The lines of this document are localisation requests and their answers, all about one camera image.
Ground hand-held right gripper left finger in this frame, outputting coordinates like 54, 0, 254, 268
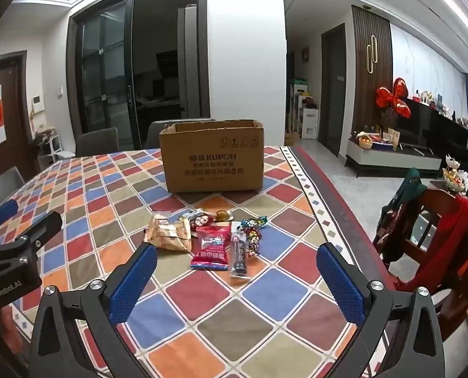
29, 242, 158, 378

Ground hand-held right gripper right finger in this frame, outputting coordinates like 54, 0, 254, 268
316, 243, 447, 378

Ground beige snack packet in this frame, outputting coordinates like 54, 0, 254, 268
145, 215, 193, 253

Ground red snack packet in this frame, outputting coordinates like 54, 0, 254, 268
190, 225, 231, 272

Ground small face print packet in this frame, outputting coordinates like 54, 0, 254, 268
179, 210, 215, 231

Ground pile of foil candies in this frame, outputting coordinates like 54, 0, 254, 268
240, 216, 268, 256

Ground black stick snack packet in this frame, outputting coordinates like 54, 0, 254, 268
228, 232, 251, 280

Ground brown cardboard box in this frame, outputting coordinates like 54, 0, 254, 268
159, 119, 266, 194

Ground grey dining chair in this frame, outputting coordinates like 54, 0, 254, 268
145, 118, 215, 149
76, 127, 120, 157
0, 166, 26, 210

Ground checkered colourful tablecloth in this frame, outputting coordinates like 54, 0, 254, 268
0, 146, 400, 378

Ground dark wooden door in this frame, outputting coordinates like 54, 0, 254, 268
0, 51, 34, 166

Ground wooden chair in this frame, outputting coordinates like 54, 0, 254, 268
374, 187, 468, 341

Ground green garment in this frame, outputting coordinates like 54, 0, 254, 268
378, 167, 427, 241

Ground red garment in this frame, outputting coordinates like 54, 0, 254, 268
395, 195, 468, 304

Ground white low stand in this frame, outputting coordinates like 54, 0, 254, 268
345, 138, 443, 178

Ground gift boxes on stand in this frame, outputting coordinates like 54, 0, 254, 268
372, 129, 401, 151

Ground decorative bowl ornament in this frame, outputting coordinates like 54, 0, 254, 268
442, 153, 468, 195

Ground white storage shelf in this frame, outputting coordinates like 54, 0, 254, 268
289, 79, 319, 139

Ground glass sliding door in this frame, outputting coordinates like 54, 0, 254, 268
69, 0, 144, 150

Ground red bow balloon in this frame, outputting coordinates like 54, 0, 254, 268
376, 78, 413, 119

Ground dark interior door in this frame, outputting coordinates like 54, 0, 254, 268
321, 24, 347, 156

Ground gold wall ornament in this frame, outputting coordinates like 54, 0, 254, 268
367, 35, 378, 75

